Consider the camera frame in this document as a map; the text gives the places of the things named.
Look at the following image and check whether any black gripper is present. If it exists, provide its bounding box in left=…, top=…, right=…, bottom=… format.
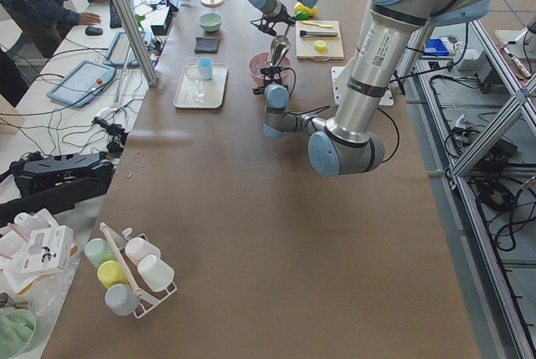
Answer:
left=252, top=66, right=291, bottom=94
left=271, top=9, right=296, bottom=26

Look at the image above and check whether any metal ice scoop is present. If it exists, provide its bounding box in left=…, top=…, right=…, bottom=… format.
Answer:
left=268, top=24, right=291, bottom=66

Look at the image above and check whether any pink bowl of ice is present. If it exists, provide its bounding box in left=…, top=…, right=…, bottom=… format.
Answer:
left=248, top=51, right=291, bottom=85

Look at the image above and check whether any light blue cup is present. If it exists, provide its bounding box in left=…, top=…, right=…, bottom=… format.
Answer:
left=198, top=57, right=214, bottom=80

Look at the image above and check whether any pastel pink cup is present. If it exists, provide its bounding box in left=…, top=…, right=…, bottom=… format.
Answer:
left=125, top=237, right=161, bottom=265

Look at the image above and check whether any white cup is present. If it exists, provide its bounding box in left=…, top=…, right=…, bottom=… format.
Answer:
left=137, top=255, right=174, bottom=292

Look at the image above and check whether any pastel green cup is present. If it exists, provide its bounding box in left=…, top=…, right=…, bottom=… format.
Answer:
left=84, top=238, right=116, bottom=269

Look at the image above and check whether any white cup drying rack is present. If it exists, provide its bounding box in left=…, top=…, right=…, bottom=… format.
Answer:
left=99, top=223, right=178, bottom=319

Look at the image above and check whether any pastel yellow cup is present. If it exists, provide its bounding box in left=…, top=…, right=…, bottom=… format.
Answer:
left=97, top=260, right=128, bottom=289

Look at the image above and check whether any pastel grey cup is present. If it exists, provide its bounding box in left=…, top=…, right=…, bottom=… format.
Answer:
left=105, top=284, right=139, bottom=316

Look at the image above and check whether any green lime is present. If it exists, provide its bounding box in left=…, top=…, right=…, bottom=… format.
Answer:
left=295, top=11, right=309, bottom=21

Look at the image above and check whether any whole lemon near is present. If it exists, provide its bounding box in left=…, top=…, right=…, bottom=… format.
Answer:
left=294, top=3, right=317, bottom=19

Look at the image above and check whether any yellow plastic knife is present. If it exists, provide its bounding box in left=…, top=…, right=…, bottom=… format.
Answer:
left=301, top=20, right=332, bottom=28

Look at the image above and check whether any steel muddler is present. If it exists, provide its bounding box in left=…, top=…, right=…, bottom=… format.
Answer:
left=299, top=29, right=338, bottom=38

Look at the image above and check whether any bamboo cutting board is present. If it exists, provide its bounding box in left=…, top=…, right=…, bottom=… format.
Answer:
left=295, top=20, right=344, bottom=60

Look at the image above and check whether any half lemon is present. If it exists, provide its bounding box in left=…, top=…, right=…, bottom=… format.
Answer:
left=314, top=40, right=327, bottom=51

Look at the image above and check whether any cream serving tray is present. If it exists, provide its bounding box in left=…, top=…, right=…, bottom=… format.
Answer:
left=173, top=63, right=228, bottom=110

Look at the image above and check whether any clear wine glass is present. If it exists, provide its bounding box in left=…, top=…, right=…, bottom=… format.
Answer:
left=185, top=57, right=205, bottom=103

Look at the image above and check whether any green ceramic bowl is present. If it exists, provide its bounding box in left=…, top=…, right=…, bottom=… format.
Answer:
left=198, top=13, right=223, bottom=33

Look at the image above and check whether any blue teach pendant far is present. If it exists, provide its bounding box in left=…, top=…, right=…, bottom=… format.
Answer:
left=103, top=32, right=139, bottom=69

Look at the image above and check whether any blue teach pendant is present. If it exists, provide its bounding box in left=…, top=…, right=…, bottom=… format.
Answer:
left=103, top=32, right=139, bottom=69
left=47, top=60, right=116, bottom=108

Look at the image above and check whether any blue teach pendant near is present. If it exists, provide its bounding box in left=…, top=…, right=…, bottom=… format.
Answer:
left=47, top=60, right=116, bottom=108

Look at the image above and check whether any black computer mouse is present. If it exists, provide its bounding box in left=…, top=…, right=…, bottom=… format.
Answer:
left=85, top=25, right=104, bottom=37

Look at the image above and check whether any white product box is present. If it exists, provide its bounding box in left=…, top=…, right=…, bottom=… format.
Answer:
left=20, top=225, right=74, bottom=275

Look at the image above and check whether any aluminium frame post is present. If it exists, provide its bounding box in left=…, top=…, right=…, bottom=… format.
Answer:
left=111, top=0, right=158, bottom=86

